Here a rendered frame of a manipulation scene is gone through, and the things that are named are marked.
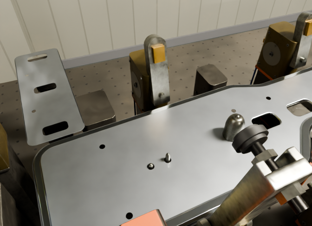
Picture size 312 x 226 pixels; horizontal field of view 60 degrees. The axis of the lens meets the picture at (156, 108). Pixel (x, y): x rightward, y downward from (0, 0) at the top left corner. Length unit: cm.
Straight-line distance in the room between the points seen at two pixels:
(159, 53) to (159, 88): 7
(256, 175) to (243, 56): 106
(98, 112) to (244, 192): 39
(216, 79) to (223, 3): 204
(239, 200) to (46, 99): 44
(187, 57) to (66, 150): 81
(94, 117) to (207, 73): 27
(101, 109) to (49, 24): 169
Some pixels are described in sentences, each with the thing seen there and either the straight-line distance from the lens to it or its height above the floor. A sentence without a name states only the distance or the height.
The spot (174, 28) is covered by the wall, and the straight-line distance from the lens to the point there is 249.
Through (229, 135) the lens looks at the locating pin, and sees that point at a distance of 48.
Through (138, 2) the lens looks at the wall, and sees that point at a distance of 226.
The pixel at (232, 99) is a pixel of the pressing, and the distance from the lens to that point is 56.
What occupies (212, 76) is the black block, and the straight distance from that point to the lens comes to 62.
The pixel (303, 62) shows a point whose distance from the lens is 72.
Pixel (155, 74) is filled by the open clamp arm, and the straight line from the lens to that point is 52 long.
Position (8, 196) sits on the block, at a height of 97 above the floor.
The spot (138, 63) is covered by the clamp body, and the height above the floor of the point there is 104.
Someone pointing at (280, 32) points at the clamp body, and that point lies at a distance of 72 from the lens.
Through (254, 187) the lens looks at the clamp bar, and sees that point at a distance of 21.
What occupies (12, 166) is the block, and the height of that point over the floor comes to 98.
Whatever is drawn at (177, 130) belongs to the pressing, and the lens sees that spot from 49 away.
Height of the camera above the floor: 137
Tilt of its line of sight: 46 degrees down
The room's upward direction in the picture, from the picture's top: straight up
